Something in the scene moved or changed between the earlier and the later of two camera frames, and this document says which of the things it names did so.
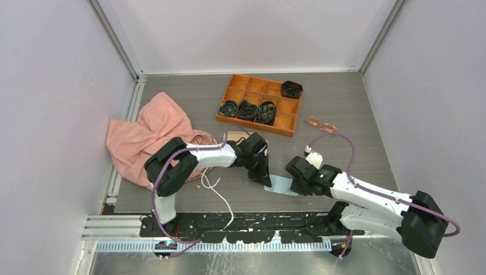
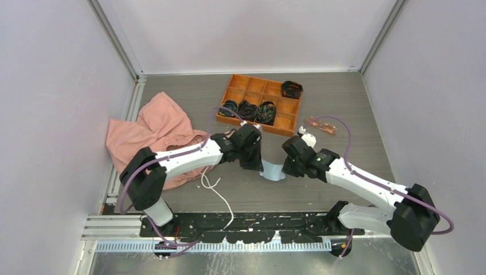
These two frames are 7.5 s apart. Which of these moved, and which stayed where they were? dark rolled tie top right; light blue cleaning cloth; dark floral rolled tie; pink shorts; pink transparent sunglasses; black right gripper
Moved: light blue cleaning cloth; black right gripper
Stayed: pink transparent sunglasses; dark floral rolled tie; dark rolled tie top right; pink shorts
